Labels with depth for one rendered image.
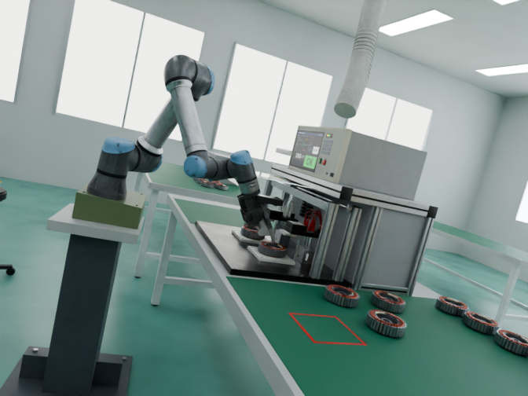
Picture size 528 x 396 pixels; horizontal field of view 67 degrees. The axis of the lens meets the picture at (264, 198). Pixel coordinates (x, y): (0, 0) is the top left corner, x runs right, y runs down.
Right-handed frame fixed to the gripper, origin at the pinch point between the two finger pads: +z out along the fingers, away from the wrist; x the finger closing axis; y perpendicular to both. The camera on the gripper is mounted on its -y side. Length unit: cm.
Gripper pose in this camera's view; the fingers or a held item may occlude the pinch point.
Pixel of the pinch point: (269, 236)
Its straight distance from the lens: 156.9
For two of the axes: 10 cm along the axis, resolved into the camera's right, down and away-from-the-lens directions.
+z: 2.5, 9.2, 2.9
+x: 3.4, 2.0, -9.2
